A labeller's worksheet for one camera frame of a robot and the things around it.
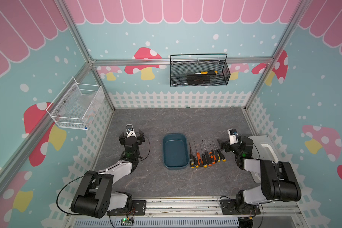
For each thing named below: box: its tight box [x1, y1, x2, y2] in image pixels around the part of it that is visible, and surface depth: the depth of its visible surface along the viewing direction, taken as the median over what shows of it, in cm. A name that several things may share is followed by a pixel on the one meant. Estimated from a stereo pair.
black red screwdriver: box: [193, 140, 204, 168], surface depth 91 cm
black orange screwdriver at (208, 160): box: [201, 139, 213, 167], surface depth 91 cm
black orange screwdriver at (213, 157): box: [209, 142, 217, 165], surface depth 93 cm
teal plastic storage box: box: [162, 133, 190, 171], surface depth 97 cm
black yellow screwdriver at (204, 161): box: [199, 143, 208, 168], surface depth 91 cm
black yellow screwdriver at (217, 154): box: [212, 143, 221, 162], surface depth 93 cm
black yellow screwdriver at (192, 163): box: [189, 142, 195, 169], surface depth 91 cm
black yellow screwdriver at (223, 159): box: [212, 141, 227, 162], surface depth 94 cm
